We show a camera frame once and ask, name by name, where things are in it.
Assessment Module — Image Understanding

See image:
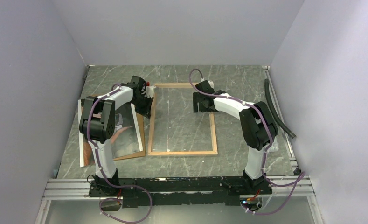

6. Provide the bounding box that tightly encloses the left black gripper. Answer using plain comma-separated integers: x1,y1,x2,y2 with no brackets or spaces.
132,94,154,119

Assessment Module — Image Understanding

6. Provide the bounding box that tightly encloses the wooden picture frame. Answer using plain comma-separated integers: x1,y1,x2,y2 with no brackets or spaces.
147,83,218,156

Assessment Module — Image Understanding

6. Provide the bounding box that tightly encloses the glossy photo print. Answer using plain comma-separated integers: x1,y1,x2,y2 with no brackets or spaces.
77,98,145,168

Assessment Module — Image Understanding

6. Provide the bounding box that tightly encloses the clear acrylic sheet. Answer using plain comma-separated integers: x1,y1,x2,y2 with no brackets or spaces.
153,87,215,152

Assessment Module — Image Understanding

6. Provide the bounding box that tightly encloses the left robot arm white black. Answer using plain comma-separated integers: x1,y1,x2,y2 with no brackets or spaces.
79,76,154,196

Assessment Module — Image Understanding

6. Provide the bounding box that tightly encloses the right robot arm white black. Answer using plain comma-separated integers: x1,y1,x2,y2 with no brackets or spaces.
191,80,278,194

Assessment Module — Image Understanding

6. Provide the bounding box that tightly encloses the brown backing board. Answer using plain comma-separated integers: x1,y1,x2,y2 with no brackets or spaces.
80,94,147,161

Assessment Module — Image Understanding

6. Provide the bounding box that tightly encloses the clear plastic parts box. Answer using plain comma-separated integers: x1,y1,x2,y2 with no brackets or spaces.
264,137,279,152

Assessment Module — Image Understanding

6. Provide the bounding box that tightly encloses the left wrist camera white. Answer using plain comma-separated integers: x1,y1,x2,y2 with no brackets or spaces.
145,82,157,98

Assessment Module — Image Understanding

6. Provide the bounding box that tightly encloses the black corrugated hose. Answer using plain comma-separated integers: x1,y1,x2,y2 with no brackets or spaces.
264,77,297,139

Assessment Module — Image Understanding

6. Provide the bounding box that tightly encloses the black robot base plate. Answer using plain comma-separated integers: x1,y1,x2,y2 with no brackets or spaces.
88,176,272,208

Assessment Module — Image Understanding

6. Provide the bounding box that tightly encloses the aluminium rail frame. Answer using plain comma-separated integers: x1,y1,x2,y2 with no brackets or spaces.
39,79,315,218

